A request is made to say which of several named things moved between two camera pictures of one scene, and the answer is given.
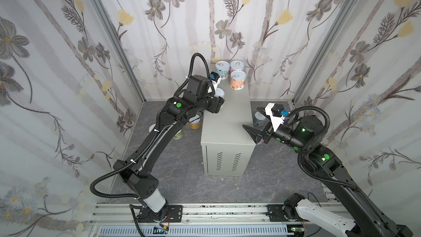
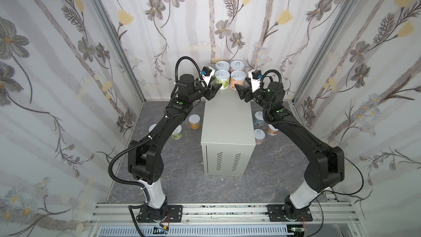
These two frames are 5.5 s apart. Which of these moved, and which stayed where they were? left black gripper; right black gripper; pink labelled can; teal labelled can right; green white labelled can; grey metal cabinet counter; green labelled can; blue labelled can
Moved: left black gripper; right black gripper; green white labelled can
Stayed: green labelled can; pink labelled can; teal labelled can right; blue labelled can; grey metal cabinet counter
